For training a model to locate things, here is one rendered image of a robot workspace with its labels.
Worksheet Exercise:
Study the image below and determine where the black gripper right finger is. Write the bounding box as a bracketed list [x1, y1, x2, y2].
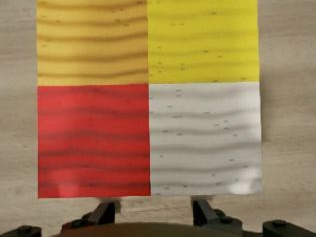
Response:
[193, 200, 316, 237]

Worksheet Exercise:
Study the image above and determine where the red square block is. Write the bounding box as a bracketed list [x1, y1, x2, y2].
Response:
[37, 84, 151, 199]

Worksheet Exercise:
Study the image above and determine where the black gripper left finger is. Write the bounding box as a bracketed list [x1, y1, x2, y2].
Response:
[0, 202, 115, 237]

